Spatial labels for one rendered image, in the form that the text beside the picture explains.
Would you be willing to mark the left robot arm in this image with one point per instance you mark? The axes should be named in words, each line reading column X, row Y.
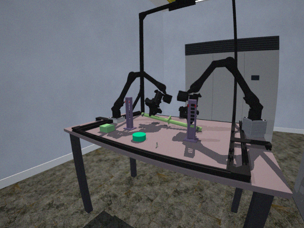
column 250, row 98

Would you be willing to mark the green block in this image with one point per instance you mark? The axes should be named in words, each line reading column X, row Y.
column 107, row 128

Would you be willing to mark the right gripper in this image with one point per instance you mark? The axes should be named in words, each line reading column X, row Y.
column 154, row 104

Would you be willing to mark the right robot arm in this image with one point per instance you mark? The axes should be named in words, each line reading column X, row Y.
column 131, row 76

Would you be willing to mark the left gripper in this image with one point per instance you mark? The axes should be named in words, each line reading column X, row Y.
column 185, row 115

